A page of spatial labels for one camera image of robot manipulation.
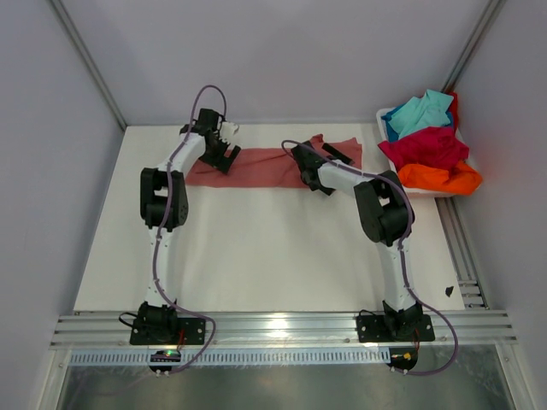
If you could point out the black controller board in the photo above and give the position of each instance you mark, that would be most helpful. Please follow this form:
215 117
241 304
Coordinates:
164 360
402 359

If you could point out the aluminium rail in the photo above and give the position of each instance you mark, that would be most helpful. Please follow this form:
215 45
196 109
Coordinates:
461 254
285 330

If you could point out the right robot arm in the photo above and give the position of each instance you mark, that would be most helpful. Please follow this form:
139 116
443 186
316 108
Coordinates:
386 217

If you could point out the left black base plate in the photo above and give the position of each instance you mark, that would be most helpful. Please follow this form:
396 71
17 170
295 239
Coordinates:
192 331

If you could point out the orange t shirt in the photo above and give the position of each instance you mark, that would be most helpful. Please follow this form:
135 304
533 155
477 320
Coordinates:
461 179

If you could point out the right corner aluminium post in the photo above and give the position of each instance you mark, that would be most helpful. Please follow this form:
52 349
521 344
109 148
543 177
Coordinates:
481 27

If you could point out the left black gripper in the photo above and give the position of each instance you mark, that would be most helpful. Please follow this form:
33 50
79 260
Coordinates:
220 162

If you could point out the salmon pink t shirt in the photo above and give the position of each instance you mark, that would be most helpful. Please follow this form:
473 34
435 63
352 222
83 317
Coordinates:
252 168

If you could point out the right side aluminium rail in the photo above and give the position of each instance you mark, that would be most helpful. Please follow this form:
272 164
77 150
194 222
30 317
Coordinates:
461 254

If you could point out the slotted grey cable duct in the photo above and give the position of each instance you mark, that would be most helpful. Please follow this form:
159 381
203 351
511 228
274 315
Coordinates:
236 356

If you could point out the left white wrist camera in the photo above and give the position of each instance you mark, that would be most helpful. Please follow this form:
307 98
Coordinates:
228 130

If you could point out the white plastic bin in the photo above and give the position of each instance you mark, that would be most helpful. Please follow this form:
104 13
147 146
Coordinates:
386 162

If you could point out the left black controller board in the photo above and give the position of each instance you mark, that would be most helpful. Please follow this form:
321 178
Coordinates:
164 360

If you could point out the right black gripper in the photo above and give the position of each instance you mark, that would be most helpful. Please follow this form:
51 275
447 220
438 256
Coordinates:
327 190

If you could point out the aluminium front rail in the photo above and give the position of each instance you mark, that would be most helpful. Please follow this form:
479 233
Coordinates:
285 330

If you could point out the crimson red t shirt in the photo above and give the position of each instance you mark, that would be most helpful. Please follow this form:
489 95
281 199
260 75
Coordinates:
436 147

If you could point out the left corner aluminium post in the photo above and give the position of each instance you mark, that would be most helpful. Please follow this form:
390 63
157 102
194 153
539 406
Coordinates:
74 37

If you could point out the red t shirt in bin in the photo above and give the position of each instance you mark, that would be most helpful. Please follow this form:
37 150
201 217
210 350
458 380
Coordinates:
453 110

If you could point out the right black controller board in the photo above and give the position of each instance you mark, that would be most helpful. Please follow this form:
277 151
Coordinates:
402 359

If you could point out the teal t shirt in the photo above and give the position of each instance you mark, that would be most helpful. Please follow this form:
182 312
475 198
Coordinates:
418 113

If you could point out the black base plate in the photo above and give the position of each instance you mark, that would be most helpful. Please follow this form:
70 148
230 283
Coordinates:
378 328
192 331

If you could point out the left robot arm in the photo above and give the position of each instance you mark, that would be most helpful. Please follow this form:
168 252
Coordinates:
164 209

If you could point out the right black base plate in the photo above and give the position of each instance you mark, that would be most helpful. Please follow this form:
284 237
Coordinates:
378 328

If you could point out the corner aluminium post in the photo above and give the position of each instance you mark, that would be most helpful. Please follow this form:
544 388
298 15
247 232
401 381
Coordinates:
74 37
481 27

